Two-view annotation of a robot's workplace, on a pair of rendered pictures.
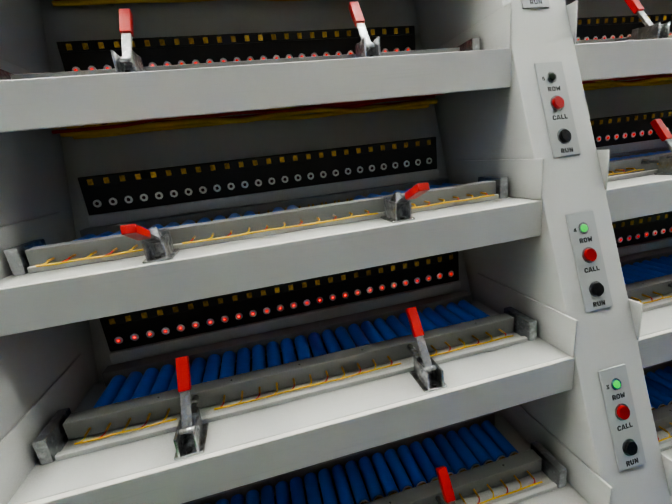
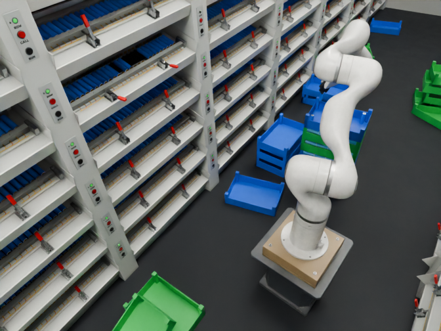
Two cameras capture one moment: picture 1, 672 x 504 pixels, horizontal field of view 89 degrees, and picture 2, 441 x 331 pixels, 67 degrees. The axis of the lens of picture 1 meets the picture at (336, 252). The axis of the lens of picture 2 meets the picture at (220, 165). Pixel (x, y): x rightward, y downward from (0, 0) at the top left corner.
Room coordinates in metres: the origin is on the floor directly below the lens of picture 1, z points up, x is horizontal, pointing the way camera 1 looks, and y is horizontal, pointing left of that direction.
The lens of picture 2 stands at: (-0.65, 0.57, 1.51)
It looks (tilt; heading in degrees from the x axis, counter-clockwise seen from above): 44 degrees down; 319
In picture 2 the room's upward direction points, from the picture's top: 4 degrees counter-clockwise
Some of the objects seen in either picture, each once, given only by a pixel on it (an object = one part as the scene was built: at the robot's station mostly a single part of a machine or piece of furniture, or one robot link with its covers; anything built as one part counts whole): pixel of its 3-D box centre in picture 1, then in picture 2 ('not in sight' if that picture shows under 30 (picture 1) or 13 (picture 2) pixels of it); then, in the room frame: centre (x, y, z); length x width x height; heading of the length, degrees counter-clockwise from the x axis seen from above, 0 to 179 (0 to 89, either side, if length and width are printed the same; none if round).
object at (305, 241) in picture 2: not in sight; (308, 226); (-0.29, -0.17, 0.43); 0.19 x 0.19 x 0.18
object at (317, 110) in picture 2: not in sight; (337, 118); (0.01, -0.85, 0.44); 0.30 x 0.20 x 0.08; 17
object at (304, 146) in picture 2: not in sight; (332, 141); (0.01, -0.85, 0.28); 0.30 x 0.20 x 0.08; 17
